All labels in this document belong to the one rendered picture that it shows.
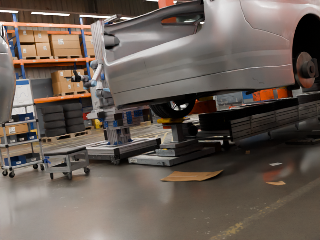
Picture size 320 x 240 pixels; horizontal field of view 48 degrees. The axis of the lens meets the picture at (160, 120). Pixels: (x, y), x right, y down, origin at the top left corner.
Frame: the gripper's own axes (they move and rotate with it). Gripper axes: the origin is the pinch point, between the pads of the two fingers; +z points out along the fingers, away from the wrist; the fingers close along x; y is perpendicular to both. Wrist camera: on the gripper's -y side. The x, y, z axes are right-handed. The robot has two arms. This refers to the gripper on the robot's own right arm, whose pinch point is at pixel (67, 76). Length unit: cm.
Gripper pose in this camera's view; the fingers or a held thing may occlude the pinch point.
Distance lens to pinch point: 471.5
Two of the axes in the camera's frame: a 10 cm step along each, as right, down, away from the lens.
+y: 0.3, 9.9, 1.3
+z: -5.5, 1.2, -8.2
